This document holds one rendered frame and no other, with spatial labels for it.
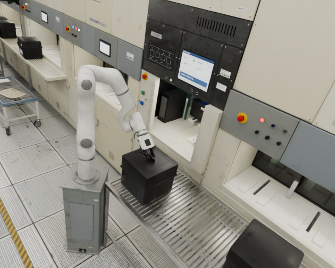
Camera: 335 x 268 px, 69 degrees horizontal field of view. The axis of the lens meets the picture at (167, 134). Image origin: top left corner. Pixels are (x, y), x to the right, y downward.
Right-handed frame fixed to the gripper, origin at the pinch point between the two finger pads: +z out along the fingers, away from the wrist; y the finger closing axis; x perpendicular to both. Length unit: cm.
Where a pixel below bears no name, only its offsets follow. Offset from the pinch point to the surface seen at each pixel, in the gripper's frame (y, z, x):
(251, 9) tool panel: 39, -55, -82
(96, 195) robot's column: -31.8, 12.4, 33.6
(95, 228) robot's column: -32, 38, 59
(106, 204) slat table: -23, 23, 46
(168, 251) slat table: -22, 54, -15
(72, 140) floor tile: 25, -55, 202
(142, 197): -13.7, 23.4, 5.9
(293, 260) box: 11, 72, -68
